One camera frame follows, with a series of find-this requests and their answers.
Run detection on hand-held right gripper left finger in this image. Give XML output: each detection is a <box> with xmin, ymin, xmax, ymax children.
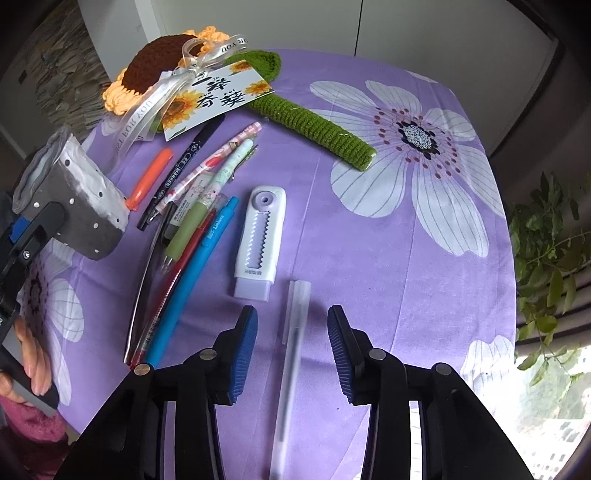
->
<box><xmin>53</xmin><ymin>305</ymin><xmax>259</xmax><ymax>480</ymax></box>

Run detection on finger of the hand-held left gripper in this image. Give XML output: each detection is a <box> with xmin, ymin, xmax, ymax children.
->
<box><xmin>0</xmin><ymin>200</ymin><xmax>65</xmax><ymax>319</ymax></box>

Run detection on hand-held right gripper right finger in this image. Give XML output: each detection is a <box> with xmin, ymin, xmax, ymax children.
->
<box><xmin>327</xmin><ymin>305</ymin><xmax>522</xmax><ymax>480</ymax></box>

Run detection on grey dotted fabric pen holder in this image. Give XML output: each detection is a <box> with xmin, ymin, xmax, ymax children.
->
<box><xmin>11</xmin><ymin>127</ymin><xmax>127</xmax><ymax>261</ymax></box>

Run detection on blue pen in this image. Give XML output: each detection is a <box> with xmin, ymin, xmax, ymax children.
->
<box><xmin>145</xmin><ymin>196</ymin><xmax>241</xmax><ymax>367</ymax></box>

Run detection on red gel pen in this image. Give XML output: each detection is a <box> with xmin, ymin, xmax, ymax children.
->
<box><xmin>130</xmin><ymin>210</ymin><xmax>217</xmax><ymax>365</ymax></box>

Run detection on orange highlighter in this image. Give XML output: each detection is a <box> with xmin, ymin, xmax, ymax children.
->
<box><xmin>126</xmin><ymin>147</ymin><xmax>172</xmax><ymax>210</ymax></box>

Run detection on pale green patterned pen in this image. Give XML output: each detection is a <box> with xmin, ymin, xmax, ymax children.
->
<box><xmin>159</xmin><ymin>136</ymin><xmax>259</xmax><ymax>275</ymax></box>

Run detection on black grip clear pen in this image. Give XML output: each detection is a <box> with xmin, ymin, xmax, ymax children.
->
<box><xmin>159</xmin><ymin>194</ymin><xmax>228</xmax><ymax>247</ymax></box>

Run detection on black marker pen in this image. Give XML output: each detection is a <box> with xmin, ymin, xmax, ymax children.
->
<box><xmin>137</xmin><ymin>113</ymin><xmax>227</xmax><ymax>232</ymax></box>

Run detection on pink patterned pen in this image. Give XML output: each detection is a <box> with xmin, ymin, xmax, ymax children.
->
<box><xmin>148</xmin><ymin>121</ymin><xmax>263</xmax><ymax>222</ymax></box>

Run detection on person's left forearm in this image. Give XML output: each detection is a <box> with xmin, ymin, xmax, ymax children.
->
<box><xmin>0</xmin><ymin>401</ymin><xmax>70</xmax><ymax>462</ymax></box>

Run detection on person's left hand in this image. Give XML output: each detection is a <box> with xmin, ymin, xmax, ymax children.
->
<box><xmin>0</xmin><ymin>318</ymin><xmax>57</xmax><ymax>408</ymax></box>

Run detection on purple flower print tablecloth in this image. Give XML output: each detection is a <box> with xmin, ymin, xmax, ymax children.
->
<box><xmin>18</xmin><ymin>48</ymin><xmax>518</xmax><ymax>480</ymax></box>

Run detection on tall stacks of papers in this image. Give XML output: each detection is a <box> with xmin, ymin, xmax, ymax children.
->
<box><xmin>0</xmin><ymin>0</ymin><xmax>109</xmax><ymax>139</ymax></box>

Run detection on white translucent printed ribbon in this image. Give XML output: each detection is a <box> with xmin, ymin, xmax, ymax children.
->
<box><xmin>108</xmin><ymin>32</ymin><xmax>259</xmax><ymax>141</ymax></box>

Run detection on crochet sunflower with green stem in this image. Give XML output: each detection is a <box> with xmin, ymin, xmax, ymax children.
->
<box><xmin>102</xmin><ymin>25</ymin><xmax>377</xmax><ymax>171</ymax></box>

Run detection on green houseplant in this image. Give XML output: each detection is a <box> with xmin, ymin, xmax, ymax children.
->
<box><xmin>508</xmin><ymin>171</ymin><xmax>591</xmax><ymax>402</ymax></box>

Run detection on sunflower print gift card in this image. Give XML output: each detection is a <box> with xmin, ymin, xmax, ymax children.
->
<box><xmin>161</xmin><ymin>58</ymin><xmax>276</xmax><ymax>141</ymax></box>

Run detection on white cabinet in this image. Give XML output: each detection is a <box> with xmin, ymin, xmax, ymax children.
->
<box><xmin>76</xmin><ymin>0</ymin><xmax>561</xmax><ymax>153</ymax></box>

